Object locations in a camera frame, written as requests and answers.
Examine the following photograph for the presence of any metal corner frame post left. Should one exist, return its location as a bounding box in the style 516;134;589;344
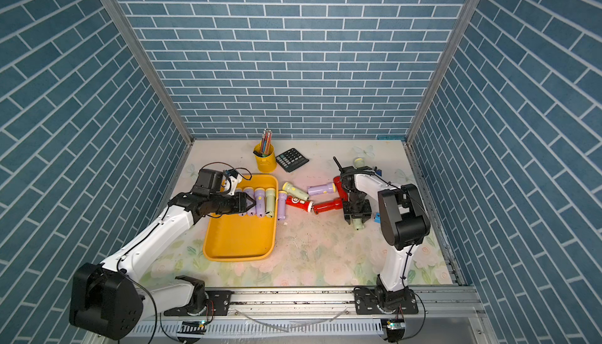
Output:
100;0;194;146

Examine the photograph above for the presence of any plain red flashlight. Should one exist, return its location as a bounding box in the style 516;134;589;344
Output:
333;176;348;201
313;198;343;215

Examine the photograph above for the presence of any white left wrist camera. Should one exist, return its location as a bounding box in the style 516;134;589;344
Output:
224;169;243;196

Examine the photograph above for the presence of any pale green flashlight yellow head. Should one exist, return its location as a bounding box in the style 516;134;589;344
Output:
265;187;276;218

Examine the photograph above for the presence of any coloured pencils bunch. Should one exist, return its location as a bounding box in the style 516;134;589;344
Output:
260;129;272;157

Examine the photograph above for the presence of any red flashlight white head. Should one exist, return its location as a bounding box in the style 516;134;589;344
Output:
286;196;314;212

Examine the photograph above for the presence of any yellow pencil cup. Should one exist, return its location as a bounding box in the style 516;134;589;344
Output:
253;143;277;173

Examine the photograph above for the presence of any black calculator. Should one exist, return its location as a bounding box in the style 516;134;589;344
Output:
275;148;310;173

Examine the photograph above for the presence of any yellow plastic tray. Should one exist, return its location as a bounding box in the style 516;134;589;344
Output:
203;174;278;262

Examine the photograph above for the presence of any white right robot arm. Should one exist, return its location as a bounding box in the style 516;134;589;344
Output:
340;166;431;313

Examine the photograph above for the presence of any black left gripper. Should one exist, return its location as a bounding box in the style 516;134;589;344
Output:
209;190;258;213

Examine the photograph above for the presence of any aluminium front rail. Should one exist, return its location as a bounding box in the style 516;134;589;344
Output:
94;286;497;343

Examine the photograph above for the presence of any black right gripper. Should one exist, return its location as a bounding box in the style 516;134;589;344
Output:
343;194;371;223

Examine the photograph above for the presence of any metal corner frame post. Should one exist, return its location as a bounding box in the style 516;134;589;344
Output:
100;0;194;146
406;0;480;145

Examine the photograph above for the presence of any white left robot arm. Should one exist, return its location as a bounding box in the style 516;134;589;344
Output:
68;165;256;341

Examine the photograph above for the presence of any metal corner frame post right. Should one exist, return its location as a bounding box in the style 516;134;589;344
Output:
406;0;480;145

